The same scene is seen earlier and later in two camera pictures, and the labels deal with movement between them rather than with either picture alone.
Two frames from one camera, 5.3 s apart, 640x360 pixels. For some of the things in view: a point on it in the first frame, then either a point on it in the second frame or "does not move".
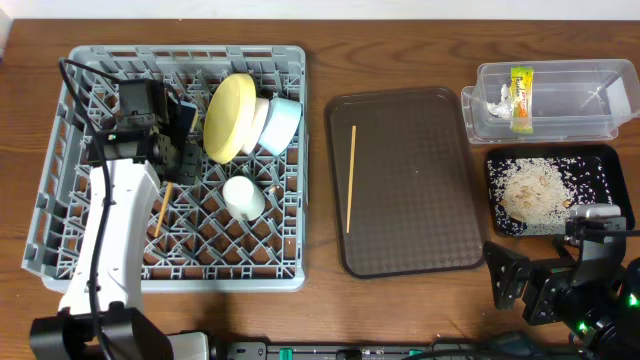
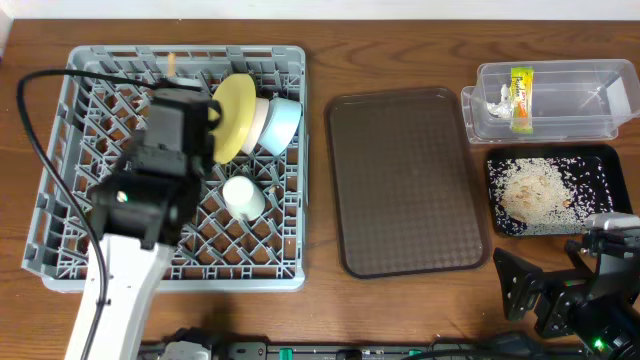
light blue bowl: (281, 124) does not move
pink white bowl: (260, 115) does not move
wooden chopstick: (351, 177) → (171, 65)
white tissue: (504, 107) does not move
